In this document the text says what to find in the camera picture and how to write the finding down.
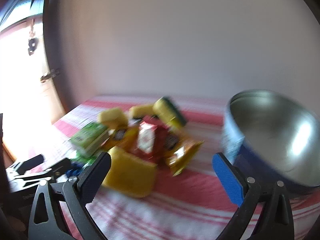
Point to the large speckled yellow sponge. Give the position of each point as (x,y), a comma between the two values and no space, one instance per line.
(130,175)

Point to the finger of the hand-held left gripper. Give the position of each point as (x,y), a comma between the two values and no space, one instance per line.
(61,167)

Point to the red white striped blanket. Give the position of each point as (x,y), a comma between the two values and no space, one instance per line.
(190,187)

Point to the round blue metal tin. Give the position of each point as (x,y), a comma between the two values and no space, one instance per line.
(275,130)

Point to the yellow sponge green scourer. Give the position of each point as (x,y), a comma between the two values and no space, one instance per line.
(167,111)
(112,117)

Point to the yellow snack packet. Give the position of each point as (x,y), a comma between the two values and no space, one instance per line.
(122,137)

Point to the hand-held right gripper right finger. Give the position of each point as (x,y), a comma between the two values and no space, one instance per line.
(227,180)

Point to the red snack packet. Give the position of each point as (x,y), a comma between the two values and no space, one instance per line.
(160,142)

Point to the dark hanging ornament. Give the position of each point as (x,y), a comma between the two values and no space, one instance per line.
(31,45)

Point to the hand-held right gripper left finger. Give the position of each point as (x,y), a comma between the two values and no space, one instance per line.
(93,177)

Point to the plain yellow sponge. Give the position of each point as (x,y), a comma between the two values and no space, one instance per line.
(142,111)

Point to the green tissue pack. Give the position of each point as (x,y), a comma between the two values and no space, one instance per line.
(87,137)
(85,158)

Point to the golden snack packet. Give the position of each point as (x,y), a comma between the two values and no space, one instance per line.
(182,155)

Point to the dark wooden door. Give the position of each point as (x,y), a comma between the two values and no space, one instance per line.
(56,90)

